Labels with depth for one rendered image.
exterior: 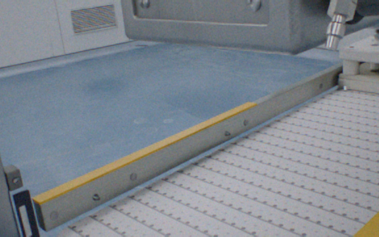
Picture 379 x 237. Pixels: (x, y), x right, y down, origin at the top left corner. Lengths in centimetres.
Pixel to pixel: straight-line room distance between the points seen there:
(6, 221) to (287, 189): 29
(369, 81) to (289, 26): 66
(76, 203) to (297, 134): 32
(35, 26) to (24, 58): 37
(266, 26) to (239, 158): 42
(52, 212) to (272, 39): 35
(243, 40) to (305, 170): 38
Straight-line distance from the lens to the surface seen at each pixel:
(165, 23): 22
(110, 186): 52
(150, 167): 55
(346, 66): 84
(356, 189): 52
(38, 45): 560
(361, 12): 20
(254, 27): 18
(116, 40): 594
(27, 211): 49
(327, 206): 49
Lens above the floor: 110
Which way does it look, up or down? 20 degrees down
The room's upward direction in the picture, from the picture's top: 6 degrees counter-clockwise
